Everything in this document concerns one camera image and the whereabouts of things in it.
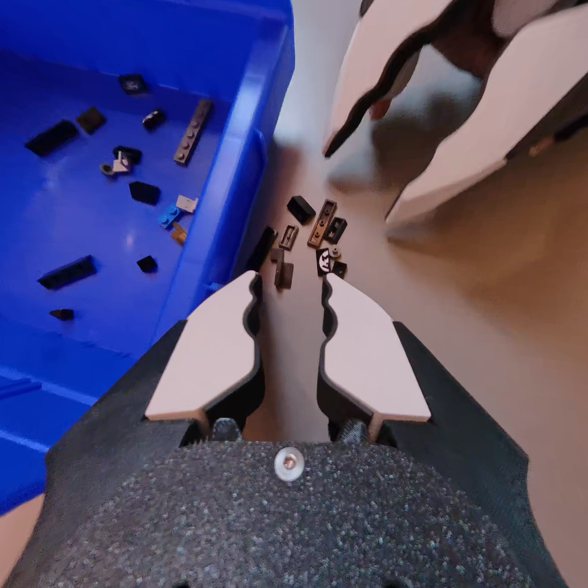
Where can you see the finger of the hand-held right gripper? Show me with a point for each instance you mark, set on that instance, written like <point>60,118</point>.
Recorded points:
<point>514,110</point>
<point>367,64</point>

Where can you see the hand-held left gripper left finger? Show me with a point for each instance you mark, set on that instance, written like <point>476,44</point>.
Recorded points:
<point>207,363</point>

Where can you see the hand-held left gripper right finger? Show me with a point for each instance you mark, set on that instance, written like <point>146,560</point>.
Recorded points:
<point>372,363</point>

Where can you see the pile of lego pieces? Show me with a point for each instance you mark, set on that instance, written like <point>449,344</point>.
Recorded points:
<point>322,222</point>

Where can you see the blue plastic bin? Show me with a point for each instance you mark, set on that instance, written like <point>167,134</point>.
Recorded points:
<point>92,230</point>

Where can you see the small lego bricks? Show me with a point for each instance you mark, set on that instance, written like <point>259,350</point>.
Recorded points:
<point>193,130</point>

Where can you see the person's right hand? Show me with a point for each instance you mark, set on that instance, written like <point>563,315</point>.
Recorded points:
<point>469,41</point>

